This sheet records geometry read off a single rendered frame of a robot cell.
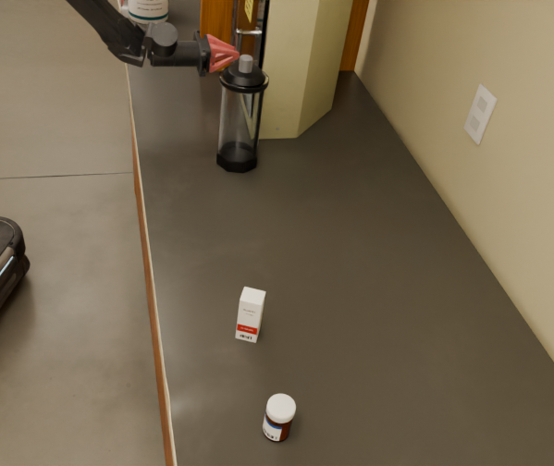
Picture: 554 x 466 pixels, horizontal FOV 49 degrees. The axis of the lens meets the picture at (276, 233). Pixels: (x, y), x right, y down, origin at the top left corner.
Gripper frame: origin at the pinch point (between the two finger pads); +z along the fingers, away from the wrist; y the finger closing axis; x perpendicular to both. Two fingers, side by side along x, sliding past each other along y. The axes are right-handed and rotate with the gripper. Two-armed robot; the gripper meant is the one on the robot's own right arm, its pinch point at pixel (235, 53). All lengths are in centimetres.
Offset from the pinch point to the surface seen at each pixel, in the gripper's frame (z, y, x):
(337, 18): 25.1, 2.8, -7.6
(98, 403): -41, -29, 112
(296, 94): 14.7, -7.1, 7.2
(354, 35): 44, 29, 13
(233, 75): -4.1, -16.8, -5.5
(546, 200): 48, -60, -6
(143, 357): -25, -13, 114
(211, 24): 0.0, 30.1, 10.0
